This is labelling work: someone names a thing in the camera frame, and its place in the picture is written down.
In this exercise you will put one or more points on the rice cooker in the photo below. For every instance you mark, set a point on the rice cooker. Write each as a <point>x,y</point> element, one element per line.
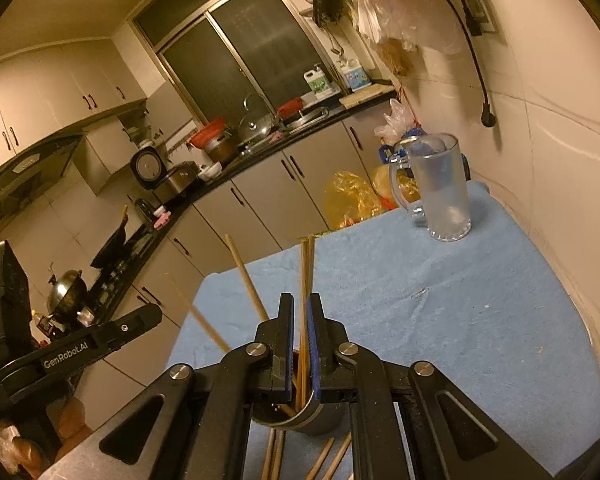
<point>170,180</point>

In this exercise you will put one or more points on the large red basin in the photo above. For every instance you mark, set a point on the large red basin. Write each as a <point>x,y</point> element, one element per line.
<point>208,134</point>

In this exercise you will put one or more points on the brown hanging bag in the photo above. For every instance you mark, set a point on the brown hanging bag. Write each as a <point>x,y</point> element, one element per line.
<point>395,57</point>

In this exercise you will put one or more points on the white blue label jug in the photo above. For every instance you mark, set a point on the white blue label jug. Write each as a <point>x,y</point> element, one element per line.
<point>355,76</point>

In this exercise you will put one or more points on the steel range hood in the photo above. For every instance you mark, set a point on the steel range hood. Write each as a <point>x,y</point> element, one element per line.
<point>25,165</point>

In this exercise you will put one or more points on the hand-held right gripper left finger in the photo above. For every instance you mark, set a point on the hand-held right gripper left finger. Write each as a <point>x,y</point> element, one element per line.
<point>284,350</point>

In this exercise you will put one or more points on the frosted glass mug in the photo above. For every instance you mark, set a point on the frosted glass mug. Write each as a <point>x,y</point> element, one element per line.
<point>442,195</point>

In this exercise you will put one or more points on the black wok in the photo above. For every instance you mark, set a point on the black wok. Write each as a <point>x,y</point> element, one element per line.
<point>112,247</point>

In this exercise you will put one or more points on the person's left hand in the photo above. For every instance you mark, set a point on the person's left hand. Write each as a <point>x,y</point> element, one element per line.
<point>70,422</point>

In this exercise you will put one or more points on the shiny steel pot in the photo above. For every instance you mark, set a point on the shiny steel pot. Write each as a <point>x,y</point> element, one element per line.
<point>66,292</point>

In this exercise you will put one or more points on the pink cloth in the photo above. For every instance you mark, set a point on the pink cloth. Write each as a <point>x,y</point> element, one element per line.
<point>162,220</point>

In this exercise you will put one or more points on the glass pot lid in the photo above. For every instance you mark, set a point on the glass pot lid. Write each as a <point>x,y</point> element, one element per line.
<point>255,130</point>

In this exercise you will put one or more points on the bunch of wooden chopsticks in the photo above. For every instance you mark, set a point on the bunch of wooden chopsticks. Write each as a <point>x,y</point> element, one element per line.
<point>245,280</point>

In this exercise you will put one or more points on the small red basin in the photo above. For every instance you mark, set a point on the small red basin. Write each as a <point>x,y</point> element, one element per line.
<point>289,107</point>

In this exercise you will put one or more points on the wall power outlet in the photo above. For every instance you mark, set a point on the wall power outlet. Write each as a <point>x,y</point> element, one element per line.
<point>477,2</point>

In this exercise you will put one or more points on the white green detergent bottle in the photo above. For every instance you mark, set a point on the white green detergent bottle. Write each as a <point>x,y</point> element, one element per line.
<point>320,82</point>

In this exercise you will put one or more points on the light blue towel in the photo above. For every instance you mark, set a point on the light blue towel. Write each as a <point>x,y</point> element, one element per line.
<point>430,310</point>

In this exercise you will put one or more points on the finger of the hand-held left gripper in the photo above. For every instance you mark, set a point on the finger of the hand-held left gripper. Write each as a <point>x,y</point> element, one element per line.
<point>130,322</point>

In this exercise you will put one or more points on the dark framed kitchen window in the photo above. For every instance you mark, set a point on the dark framed kitchen window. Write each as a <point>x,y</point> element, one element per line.
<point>260,45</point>

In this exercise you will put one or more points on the black gas stove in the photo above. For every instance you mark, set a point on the black gas stove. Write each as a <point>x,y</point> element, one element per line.
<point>122,275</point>

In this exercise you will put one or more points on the yellow plastic bag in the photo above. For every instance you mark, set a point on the yellow plastic bag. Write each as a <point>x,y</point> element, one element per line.
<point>352,200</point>

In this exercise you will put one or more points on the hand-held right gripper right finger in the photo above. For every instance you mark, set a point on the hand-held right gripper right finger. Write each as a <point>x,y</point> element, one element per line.
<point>313,355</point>

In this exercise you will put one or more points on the dark round chopstick holder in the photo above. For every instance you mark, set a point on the dark round chopstick holder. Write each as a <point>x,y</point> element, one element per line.
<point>325,417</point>

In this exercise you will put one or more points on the curved steel faucet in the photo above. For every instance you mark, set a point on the curved steel faucet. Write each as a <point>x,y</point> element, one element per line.
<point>252,100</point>

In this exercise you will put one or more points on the large hanging plastic bag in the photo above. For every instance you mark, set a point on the large hanging plastic bag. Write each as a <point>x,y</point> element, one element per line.
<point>415,5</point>

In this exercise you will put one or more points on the wooden cutting board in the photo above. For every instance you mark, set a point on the wooden cutting board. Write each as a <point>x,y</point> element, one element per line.
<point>365,96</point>

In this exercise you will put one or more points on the single wooden chopstick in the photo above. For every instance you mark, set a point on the single wooden chopstick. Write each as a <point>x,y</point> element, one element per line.
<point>303,280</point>
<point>310,270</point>

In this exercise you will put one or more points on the cream wall cabinets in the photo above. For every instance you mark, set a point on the cream wall cabinets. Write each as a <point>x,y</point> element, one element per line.
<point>55,90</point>

